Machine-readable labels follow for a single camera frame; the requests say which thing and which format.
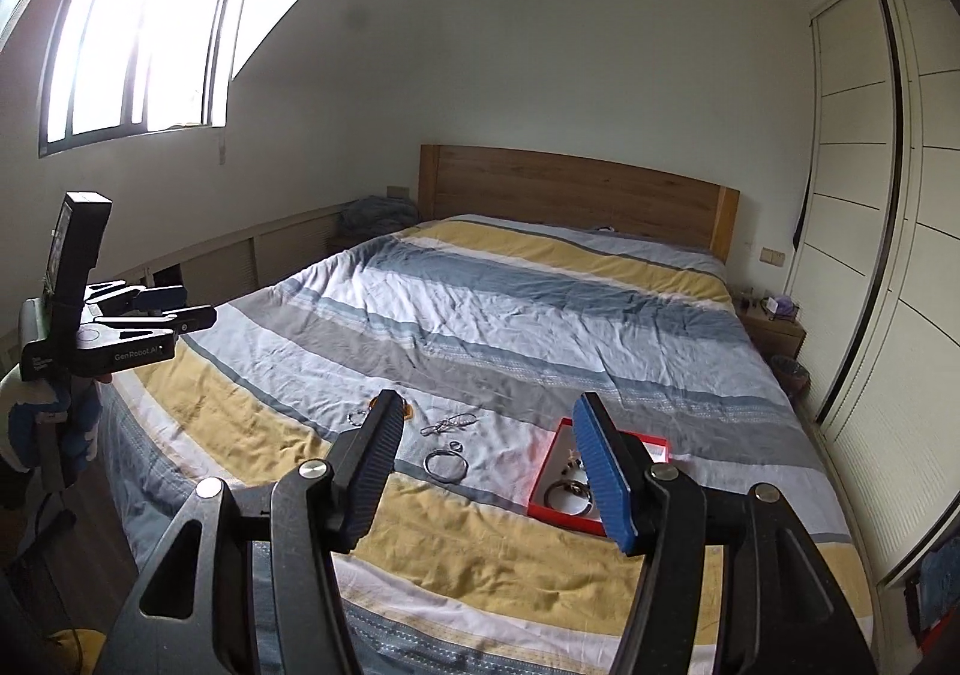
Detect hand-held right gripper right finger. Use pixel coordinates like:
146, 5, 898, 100
572, 391, 880, 675

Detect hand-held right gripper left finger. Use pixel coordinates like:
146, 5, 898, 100
90, 388, 410, 675

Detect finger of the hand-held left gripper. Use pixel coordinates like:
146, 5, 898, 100
82, 279, 186, 313
91, 304, 220, 347

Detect red jewelry box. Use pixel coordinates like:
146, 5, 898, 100
527, 418, 668, 539

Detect person's left hand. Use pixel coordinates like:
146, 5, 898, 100
0, 369, 103, 490

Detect large silver bangle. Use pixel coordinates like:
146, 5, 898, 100
423, 448, 470, 483

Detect striped bed with headboard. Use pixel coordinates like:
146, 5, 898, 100
97, 214, 865, 675

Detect grey clothes pile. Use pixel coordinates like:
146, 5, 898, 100
341, 195, 418, 235

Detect dark wastebasket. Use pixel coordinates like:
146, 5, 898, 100
771, 354, 812, 407

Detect wooden nightstand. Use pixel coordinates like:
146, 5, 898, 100
738, 310, 808, 362

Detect wooden headboard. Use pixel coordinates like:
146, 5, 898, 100
418, 144, 740, 264

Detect white sliding wardrobe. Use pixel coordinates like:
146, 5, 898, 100
784, 0, 960, 590

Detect red and blue bag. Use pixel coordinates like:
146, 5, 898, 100
903, 546, 960, 650

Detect silver bracelet with charm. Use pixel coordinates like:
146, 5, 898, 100
544, 480, 598, 515

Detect orange beaded bracelet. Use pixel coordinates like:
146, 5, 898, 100
366, 399, 416, 425

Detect silver chain necklace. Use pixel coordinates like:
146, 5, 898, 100
419, 412, 480, 437

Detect low white wall cabinet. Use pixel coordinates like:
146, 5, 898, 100
112, 202, 353, 290

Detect window with dark frame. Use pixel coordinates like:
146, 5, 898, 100
39, 0, 257, 157

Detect black hanging strap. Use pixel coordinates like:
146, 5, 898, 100
790, 171, 815, 250

